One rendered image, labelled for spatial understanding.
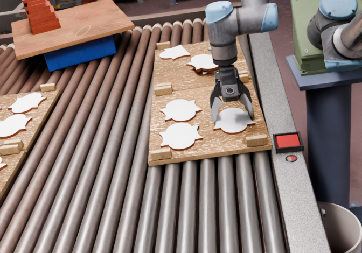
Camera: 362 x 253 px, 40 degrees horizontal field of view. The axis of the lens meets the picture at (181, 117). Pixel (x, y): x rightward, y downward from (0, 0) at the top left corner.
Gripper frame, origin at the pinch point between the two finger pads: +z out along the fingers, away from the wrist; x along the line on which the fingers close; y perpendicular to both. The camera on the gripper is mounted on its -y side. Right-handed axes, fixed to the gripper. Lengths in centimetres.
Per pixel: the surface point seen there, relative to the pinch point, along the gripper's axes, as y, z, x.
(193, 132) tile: -4.3, -0.1, 12.1
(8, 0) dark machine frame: 161, -10, 115
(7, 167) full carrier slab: -7, 1, 68
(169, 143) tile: -8.2, 0.0, 19.4
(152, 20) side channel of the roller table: 106, -1, 28
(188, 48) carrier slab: 63, -1, 12
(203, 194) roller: -30.1, 3.0, 11.1
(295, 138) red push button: -12.6, 1.6, -16.0
